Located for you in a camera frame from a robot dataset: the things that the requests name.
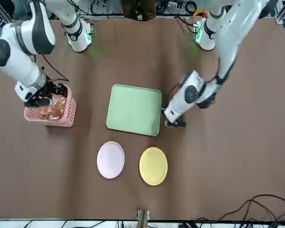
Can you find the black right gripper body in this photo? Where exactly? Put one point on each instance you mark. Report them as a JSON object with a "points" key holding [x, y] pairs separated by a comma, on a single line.
{"points": [[48, 89]]}

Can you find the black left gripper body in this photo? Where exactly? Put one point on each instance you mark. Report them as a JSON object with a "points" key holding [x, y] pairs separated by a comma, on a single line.
{"points": [[177, 124]]}

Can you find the small pink slotted basket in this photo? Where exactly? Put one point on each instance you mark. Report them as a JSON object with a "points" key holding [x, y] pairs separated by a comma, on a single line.
{"points": [[70, 111]]}

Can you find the green plastic tray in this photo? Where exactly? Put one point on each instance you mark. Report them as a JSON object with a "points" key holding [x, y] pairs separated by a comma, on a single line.
{"points": [[133, 111]]}

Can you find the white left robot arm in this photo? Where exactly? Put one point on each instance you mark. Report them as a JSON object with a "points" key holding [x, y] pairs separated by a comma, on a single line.
{"points": [[228, 31]]}

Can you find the round yellow plate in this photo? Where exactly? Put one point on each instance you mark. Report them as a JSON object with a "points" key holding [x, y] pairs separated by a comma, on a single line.
{"points": [[153, 166]]}

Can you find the round white plate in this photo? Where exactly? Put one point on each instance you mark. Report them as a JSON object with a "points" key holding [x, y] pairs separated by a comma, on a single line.
{"points": [[110, 160]]}

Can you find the yellow emergency stop button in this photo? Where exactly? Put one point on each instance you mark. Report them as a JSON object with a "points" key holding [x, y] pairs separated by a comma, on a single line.
{"points": [[199, 12]]}

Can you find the person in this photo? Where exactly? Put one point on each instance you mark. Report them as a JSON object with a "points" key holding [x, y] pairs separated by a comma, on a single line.
{"points": [[137, 9]]}

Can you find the aluminium post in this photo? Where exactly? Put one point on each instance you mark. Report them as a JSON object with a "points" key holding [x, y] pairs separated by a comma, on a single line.
{"points": [[143, 218]]}

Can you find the aluminium frame rail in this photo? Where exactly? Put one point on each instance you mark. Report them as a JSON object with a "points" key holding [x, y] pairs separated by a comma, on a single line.
{"points": [[281, 14]]}

